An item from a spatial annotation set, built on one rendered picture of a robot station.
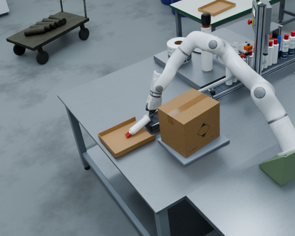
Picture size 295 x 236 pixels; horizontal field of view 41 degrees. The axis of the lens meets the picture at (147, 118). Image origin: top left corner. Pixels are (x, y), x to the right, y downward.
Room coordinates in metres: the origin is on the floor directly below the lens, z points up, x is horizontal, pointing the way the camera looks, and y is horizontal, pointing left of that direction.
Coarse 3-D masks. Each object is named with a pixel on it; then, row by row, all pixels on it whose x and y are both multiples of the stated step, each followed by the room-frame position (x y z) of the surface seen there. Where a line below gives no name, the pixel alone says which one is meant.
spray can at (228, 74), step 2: (226, 68) 2.44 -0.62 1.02; (226, 70) 2.44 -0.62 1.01; (228, 70) 2.43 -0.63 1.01; (226, 72) 2.44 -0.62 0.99; (228, 72) 2.43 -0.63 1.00; (230, 72) 2.43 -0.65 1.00; (226, 74) 2.44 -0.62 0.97; (228, 74) 2.43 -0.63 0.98; (230, 74) 2.43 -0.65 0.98; (232, 74) 2.44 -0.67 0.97; (226, 76) 2.44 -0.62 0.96; (228, 76) 2.43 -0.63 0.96; (230, 76) 2.43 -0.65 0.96; (226, 78) 2.44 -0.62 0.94; (230, 80) 2.43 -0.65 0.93; (232, 80) 2.44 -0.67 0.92; (226, 82) 2.44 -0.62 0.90; (228, 82) 2.43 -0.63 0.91; (230, 82) 2.43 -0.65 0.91; (232, 82) 2.44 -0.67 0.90; (226, 84) 2.44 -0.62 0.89; (228, 84) 2.43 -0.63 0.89; (230, 84) 2.43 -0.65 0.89
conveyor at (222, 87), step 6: (294, 54) 2.74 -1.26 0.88; (282, 60) 2.68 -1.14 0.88; (270, 66) 2.61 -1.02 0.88; (222, 84) 2.46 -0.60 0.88; (234, 84) 2.43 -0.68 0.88; (216, 90) 2.39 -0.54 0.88; (222, 90) 2.38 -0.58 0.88; (210, 96) 2.32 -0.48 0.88; (156, 114) 2.20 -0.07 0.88; (156, 120) 2.13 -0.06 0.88
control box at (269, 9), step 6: (252, 0) 2.55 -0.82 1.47; (264, 0) 2.50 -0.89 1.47; (252, 6) 2.53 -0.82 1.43; (270, 6) 2.40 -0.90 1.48; (252, 12) 2.52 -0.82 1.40; (270, 12) 2.38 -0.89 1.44; (252, 18) 2.51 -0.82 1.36; (270, 18) 2.38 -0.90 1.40; (252, 24) 2.49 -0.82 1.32; (270, 24) 2.38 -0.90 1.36
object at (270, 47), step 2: (270, 42) 2.63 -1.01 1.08; (272, 42) 2.63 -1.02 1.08; (270, 44) 2.63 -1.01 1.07; (272, 44) 2.63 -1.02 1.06; (268, 46) 2.64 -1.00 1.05; (270, 46) 2.63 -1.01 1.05; (272, 46) 2.63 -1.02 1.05; (270, 48) 2.62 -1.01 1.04; (272, 48) 2.62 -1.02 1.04; (270, 50) 2.62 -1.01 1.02; (272, 50) 2.62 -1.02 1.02; (270, 52) 2.62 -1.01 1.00; (272, 52) 2.62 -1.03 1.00; (268, 54) 2.62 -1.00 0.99; (270, 54) 2.62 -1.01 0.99; (272, 54) 2.62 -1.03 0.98; (268, 56) 2.62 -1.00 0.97; (270, 56) 2.62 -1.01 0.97; (272, 56) 2.62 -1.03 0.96; (268, 58) 2.62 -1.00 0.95; (270, 58) 2.62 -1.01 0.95; (272, 58) 2.63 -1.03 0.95; (268, 60) 2.62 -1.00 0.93; (270, 60) 2.62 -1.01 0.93; (272, 60) 2.63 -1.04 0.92; (268, 62) 2.62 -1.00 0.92; (270, 62) 2.62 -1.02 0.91; (268, 64) 2.62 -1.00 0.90; (270, 64) 2.62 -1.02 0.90
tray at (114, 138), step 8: (128, 120) 2.20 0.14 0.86; (112, 128) 2.14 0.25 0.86; (120, 128) 2.15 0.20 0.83; (128, 128) 2.14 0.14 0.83; (104, 136) 2.09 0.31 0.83; (112, 136) 2.08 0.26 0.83; (120, 136) 2.07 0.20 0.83; (136, 136) 2.04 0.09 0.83; (144, 136) 2.03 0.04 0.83; (152, 136) 1.98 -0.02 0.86; (104, 144) 2.00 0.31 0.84; (112, 144) 2.00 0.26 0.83; (120, 144) 1.98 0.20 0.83; (128, 144) 1.97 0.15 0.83; (136, 144) 1.93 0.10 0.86; (144, 144) 1.95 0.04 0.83; (112, 152) 1.90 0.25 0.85; (120, 152) 1.87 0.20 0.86
